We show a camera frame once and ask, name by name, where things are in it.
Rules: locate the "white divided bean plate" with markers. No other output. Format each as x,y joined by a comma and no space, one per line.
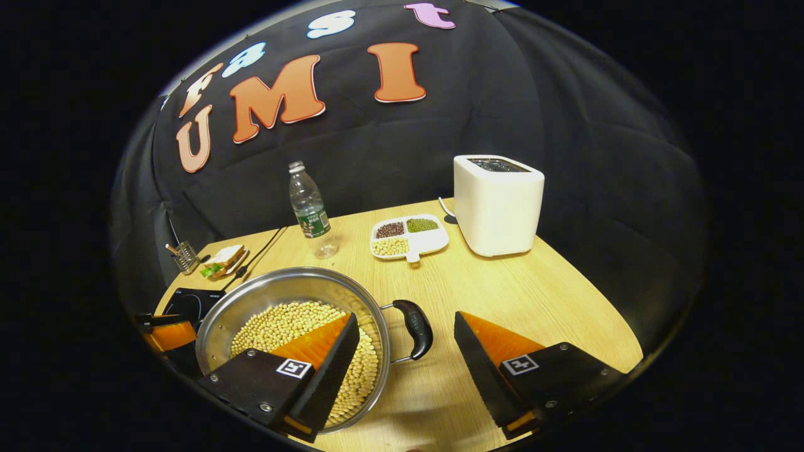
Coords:
427,242

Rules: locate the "clear plastic water bottle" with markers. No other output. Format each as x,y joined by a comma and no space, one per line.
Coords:
309,210

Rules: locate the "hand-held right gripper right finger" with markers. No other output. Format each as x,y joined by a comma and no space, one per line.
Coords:
483,383

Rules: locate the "sandwich with lettuce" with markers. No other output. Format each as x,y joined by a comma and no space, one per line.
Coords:
225,256

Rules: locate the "metal mesh holder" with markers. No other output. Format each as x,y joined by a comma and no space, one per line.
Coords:
186,257

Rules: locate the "white toaster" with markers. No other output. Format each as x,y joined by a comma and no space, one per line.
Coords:
496,213

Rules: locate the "pile of soybeans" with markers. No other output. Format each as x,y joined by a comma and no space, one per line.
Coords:
276,326

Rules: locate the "black induction cooktop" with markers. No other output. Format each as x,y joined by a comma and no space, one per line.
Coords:
188,304

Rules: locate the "stainless steel pot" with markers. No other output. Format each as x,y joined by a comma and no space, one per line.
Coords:
282,289

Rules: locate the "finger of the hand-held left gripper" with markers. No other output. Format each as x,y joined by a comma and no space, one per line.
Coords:
169,336

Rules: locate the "small white plate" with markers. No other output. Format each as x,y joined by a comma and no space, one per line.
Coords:
240,263

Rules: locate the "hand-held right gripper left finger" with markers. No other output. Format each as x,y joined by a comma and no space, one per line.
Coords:
326,383

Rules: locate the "black backdrop cloth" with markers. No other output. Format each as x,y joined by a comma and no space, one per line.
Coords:
565,125

